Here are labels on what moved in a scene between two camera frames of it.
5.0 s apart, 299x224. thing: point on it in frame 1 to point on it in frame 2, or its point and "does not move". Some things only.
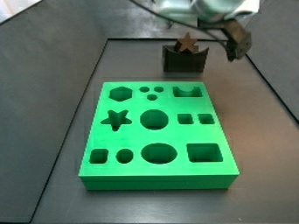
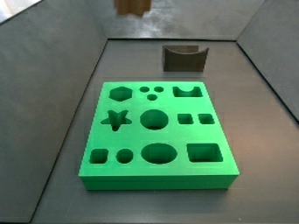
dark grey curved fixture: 183,61 does not move
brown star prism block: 183,44 to 132,6
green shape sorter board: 156,138 does not move
